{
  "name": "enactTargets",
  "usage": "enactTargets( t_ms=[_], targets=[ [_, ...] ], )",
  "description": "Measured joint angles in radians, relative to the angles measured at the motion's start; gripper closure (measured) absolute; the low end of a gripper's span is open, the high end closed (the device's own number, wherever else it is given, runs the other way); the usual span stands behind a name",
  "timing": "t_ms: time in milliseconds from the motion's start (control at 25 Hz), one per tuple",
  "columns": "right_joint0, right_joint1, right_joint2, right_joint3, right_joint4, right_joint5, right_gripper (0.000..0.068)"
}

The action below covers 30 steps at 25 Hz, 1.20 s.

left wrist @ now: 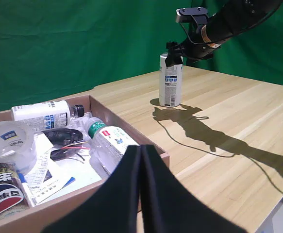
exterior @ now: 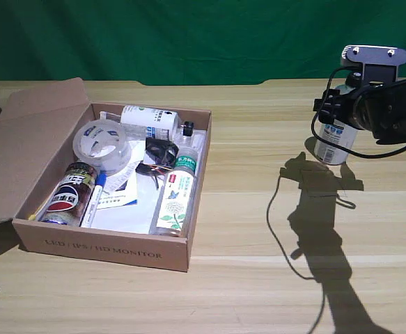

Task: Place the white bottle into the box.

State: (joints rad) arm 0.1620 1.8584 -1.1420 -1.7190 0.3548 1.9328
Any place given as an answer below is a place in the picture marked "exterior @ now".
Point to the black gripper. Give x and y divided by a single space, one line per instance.
387 111

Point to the white bottle with black cap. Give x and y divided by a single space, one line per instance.
143 120
331 146

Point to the clear bottle with green cap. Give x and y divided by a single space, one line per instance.
175 202

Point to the brown cardboard box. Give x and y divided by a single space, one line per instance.
101 248

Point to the green backdrop cloth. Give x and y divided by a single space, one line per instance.
188 38

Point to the clear tape roll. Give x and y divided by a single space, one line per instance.
119 160

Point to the white printed receipt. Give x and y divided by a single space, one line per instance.
117 177

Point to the white paper sheet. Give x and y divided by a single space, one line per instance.
129 217

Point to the white leaflet with blue corner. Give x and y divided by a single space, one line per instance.
119 198

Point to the blue capped marker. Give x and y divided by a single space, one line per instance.
93 202

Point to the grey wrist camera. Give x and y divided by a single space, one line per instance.
373 55

